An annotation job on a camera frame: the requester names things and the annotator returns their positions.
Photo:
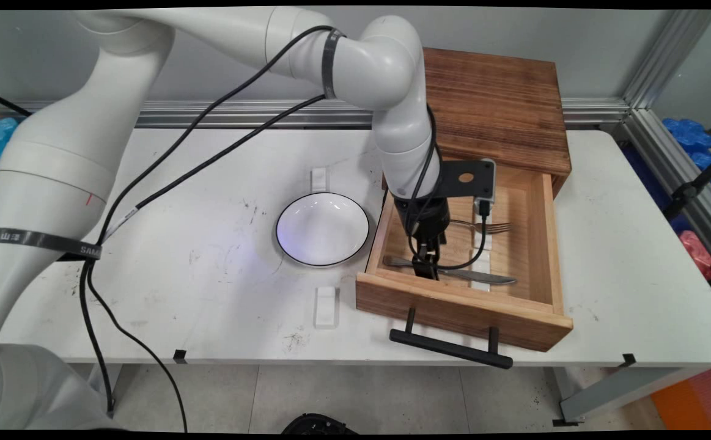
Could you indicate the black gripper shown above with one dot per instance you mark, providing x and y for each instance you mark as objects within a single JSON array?
[{"x": 425, "y": 217}]

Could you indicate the silver table knife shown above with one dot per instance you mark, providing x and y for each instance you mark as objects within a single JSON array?
[{"x": 483, "y": 277}]

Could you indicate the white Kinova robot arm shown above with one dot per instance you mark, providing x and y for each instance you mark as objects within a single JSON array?
[{"x": 55, "y": 153}]

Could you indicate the silver fork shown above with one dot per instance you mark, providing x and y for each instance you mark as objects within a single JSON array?
[{"x": 496, "y": 227}]

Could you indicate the light wooden drawer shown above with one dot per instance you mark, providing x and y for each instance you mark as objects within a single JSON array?
[{"x": 514, "y": 305}]

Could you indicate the white plate black rim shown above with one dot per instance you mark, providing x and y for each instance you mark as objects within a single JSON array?
[{"x": 322, "y": 229}]

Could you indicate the dark wooden drawer cabinet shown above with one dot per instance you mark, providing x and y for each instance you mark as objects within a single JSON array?
[{"x": 502, "y": 104}]

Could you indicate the black round object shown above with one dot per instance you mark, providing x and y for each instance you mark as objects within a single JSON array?
[{"x": 318, "y": 425}]

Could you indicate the black tape piece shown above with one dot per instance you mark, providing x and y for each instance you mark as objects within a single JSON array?
[
  {"x": 629, "y": 360},
  {"x": 180, "y": 355}
]

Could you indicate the grey table leg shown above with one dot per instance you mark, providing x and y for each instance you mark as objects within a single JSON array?
[
  {"x": 114, "y": 382},
  {"x": 624, "y": 391}
]

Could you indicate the pink plastic bag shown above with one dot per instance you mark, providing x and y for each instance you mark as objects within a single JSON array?
[{"x": 697, "y": 253}]

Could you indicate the black stand pole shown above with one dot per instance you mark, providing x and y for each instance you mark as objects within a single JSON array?
[{"x": 697, "y": 183}]

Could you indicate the orange box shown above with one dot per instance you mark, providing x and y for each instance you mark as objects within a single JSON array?
[{"x": 694, "y": 400}]

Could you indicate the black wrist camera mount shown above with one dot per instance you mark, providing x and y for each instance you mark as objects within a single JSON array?
[{"x": 465, "y": 178}]

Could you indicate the horizontal aluminium frame rail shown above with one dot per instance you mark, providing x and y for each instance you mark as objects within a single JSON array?
[{"x": 239, "y": 113}]

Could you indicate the aluminium frame side rail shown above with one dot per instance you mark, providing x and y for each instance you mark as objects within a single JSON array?
[{"x": 673, "y": 159}]

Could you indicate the slanted aluminium frame post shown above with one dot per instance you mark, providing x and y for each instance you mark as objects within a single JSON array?
[{"x": 667, "y": 58}]

